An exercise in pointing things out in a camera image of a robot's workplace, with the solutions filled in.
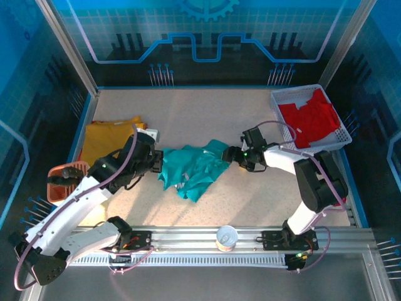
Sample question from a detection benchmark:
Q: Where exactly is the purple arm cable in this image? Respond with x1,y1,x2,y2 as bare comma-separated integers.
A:
256,120,348,274
13,124,156,292

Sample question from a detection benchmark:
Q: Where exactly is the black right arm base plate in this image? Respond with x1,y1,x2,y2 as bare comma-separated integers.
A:
261,230,319,251

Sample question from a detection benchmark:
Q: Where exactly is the white slotted cable duct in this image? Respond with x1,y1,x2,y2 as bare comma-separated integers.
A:
67,253,289,268

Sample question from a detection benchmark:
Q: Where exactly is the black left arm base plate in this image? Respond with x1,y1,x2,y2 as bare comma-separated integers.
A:
103,230,153,252

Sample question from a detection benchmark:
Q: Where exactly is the aluminium frame post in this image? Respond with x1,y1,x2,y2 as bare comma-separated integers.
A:
318,0,377,90
36,0,101,97

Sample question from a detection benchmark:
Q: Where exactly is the yellow folded t-shirt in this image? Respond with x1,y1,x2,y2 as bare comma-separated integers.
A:
81,115,147,167

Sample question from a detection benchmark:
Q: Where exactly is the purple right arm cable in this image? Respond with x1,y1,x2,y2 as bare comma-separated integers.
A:
256,120,348,274

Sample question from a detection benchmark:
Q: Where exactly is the orange and cream utensil holder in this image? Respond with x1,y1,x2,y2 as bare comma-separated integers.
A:
46,161,92,208

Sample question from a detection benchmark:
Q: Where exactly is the tin can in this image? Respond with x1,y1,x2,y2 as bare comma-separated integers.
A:
215,224,239,253

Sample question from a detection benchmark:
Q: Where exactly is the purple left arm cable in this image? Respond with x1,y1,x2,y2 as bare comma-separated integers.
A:
13,124,156,292

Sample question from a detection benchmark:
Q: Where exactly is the black utensil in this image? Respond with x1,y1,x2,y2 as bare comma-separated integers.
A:
46,167,84,189

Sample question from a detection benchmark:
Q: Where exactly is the red t-shirt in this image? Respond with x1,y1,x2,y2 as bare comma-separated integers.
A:
278,88,342,150

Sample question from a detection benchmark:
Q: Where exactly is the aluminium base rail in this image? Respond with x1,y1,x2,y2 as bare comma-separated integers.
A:
40,225,375,252

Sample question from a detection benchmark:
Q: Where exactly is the white plastic basket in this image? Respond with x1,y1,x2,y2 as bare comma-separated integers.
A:
269,83,353,155

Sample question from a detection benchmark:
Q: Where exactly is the teal printed t-shirt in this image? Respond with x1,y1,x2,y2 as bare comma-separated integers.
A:
157,139,231,204

